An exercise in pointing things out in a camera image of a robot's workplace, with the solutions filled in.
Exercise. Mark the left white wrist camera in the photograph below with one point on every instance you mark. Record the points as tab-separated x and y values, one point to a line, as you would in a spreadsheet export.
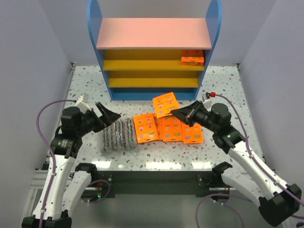
82	103

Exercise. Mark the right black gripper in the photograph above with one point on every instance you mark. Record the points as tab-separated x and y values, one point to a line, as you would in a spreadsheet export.
193	115

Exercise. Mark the orange sponge pack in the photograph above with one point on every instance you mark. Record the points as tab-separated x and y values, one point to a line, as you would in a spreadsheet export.
171	129
192	135
192	57
145	128
164	104

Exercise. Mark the silver scrubber pack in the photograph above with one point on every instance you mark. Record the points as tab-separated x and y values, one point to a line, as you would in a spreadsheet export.
118	143
109	139
129	138

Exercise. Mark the orange sponge pack hidden middle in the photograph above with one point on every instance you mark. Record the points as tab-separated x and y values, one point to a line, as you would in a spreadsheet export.
158	124

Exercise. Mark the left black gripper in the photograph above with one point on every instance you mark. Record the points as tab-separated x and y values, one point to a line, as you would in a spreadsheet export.
96	116

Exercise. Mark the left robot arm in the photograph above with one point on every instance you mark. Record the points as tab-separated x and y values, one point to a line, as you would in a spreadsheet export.
58	198

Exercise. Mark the orange sponge pack on shelf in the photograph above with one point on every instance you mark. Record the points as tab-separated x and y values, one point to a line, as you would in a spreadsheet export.
192	57

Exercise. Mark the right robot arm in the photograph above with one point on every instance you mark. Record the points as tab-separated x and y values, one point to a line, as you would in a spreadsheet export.
278	200

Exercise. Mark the blue shelf unit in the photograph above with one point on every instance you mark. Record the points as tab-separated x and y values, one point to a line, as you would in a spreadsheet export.
140	58

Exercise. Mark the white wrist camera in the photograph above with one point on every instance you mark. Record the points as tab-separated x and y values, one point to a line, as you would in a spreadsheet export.
82	103
207	102

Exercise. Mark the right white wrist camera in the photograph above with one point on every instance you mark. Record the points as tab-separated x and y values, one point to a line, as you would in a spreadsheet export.
207	102

